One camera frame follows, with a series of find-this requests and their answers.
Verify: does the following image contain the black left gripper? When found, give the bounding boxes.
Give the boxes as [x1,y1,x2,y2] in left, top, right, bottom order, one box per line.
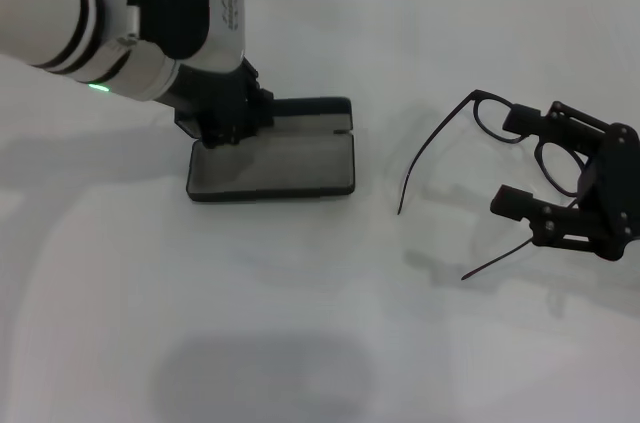
[172,58,276,150]

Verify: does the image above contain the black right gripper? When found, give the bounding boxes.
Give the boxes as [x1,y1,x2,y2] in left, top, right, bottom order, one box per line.
[489,100,640,263]

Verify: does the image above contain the black round glasses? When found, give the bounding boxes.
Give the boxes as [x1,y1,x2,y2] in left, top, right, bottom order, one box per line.
[397,88,596,281]

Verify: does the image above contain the black glasses case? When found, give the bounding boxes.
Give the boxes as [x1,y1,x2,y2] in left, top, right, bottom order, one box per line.
[185,96,357,204]

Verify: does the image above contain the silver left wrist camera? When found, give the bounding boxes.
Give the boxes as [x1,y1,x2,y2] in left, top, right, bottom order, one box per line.
[138,0,248,76]

